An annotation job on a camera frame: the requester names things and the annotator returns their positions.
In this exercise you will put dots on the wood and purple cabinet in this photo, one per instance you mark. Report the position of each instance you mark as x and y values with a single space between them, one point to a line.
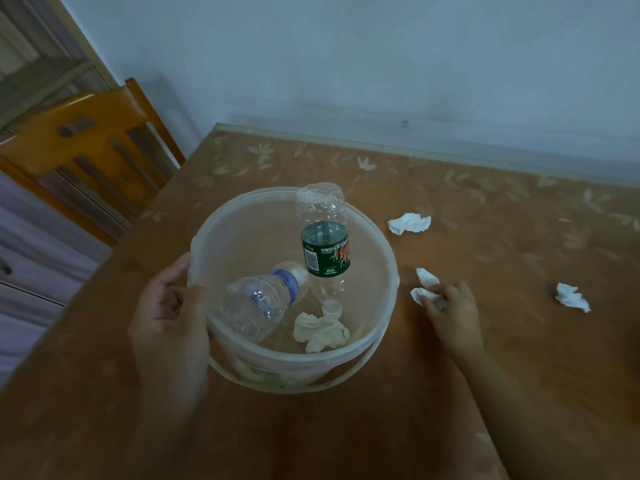
30 254

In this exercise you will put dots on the brown floral table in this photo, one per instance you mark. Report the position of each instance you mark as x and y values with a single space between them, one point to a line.
300 434

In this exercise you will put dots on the blue label plastic bottle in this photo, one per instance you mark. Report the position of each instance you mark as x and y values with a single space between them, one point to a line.
255 304

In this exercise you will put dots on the orange wooden chair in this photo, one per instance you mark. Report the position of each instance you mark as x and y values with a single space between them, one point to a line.
50 129

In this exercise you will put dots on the person's right forearm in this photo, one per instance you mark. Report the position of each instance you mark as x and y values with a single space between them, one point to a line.
520 424

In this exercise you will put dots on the translucent plastic bucket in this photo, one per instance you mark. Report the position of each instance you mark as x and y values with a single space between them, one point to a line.
250 234

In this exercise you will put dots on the green label plastic bottle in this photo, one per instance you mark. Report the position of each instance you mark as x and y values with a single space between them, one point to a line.
325 254

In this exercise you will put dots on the person's left hand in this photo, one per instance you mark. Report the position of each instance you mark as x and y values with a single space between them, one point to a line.
170 339

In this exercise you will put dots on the person's right hand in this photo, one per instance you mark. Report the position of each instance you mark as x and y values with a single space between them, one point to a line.
460 324

